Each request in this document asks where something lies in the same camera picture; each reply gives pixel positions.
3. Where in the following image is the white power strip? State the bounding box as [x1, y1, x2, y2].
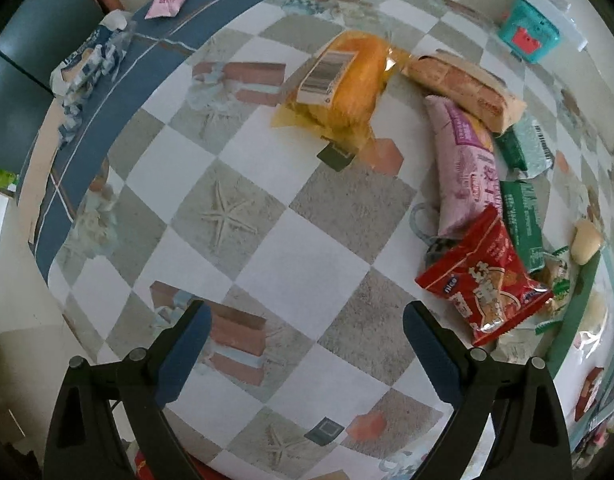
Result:
[517, 0, 588, 53]

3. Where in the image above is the pink snack packet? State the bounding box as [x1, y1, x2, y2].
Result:
[424, 95, 502, 238]

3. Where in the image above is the green tray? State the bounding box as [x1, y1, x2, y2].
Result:
[534, 245, 614, 466]

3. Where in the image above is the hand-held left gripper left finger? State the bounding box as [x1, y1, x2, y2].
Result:
[43, 299, 212, 480]

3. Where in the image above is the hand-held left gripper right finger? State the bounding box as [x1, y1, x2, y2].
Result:
[403, 301, 572, 480]

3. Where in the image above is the green-white label snack packet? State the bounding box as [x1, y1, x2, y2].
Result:
[537, 247, 572, 336]

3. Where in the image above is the light green barcode packet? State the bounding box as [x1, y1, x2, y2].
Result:
[494, 112, 555, 178]

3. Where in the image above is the orange bread packet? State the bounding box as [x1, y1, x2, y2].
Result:
[271, 30, 418, 151]

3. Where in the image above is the blue-white crumpled wrapper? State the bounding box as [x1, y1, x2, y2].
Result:
[49, 10, 135, 146]

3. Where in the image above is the red cloth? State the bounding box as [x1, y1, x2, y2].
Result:
[134, 450, 154, 480]

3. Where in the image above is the tan biscuit packet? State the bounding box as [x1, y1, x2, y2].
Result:
[401, 50, 528, 135]

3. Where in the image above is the small pink packet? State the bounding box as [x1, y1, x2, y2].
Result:
[144, 0, 200, 21]

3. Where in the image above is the teal container with red label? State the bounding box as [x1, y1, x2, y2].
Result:
[496, 0, 564, 65]

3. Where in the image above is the dark green packet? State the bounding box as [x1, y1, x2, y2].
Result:
[499, 179, 546, 273]

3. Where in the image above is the dark teal cabinet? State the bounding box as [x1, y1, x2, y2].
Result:
[0, 0, 108, 171]

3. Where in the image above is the small cream bun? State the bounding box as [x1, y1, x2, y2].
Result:
[572, 217, 604, 266]

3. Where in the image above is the red snack packet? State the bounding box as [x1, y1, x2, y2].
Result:
[416, 205, 555, 346]

